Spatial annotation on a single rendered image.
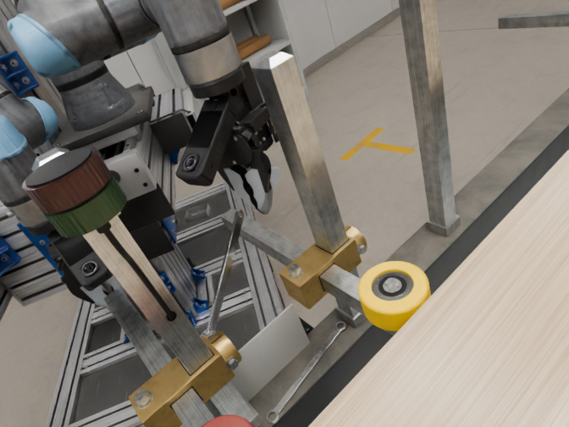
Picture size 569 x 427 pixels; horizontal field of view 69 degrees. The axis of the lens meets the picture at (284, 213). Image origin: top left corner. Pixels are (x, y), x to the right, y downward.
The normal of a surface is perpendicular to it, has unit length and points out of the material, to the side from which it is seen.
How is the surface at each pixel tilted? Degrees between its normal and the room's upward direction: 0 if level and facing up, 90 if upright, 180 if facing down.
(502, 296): 0
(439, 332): 0
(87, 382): 0
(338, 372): 90
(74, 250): 31
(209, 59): 90
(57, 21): 62
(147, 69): 90
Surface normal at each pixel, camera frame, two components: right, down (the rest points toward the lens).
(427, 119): -0.73, 0.56
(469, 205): -0.30, -0.77
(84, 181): 0.75, 0.17
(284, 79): 0.61, 0.29
